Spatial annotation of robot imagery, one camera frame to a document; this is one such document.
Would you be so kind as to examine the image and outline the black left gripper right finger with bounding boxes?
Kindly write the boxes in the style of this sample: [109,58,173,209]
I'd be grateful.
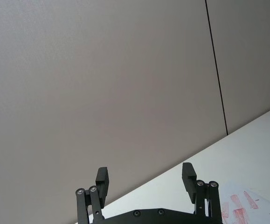
[182,162,222,224]

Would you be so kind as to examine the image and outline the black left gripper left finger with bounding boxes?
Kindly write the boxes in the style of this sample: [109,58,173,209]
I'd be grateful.
[75,166,110,224]

